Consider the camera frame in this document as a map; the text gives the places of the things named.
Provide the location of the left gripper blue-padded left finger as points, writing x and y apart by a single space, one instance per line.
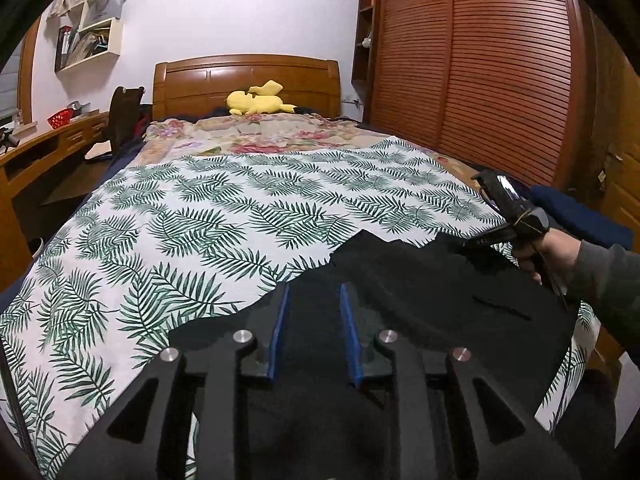
267 324

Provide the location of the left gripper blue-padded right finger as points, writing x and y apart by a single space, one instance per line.
367 366

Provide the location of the black button-up coat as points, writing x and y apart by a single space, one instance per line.
472 345

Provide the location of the grey sleeved forearm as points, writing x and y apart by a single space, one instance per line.
608 280

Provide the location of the person right hand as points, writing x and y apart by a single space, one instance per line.
559 251

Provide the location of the blue cloth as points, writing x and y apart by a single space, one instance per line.
580 221

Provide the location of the palm leaf print bedsheet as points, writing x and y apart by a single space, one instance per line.
158 245

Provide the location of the wooden slatted wardrobe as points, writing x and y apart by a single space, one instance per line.
505 84

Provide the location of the floral quilt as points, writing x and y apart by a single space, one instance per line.
229 142

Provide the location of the yellow plush toy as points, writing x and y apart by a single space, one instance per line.
258 100

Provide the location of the wooden desk cabinet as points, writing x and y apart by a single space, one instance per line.
23 166

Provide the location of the dark wooden chair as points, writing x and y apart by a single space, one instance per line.
121 137

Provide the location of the wooden bed headboard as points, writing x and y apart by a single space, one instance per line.
196 86

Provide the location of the red basket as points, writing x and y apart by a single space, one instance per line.
61 118

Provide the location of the grey window blind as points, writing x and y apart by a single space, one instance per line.
10 75

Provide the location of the white wall shelf with books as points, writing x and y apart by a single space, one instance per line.
88 30

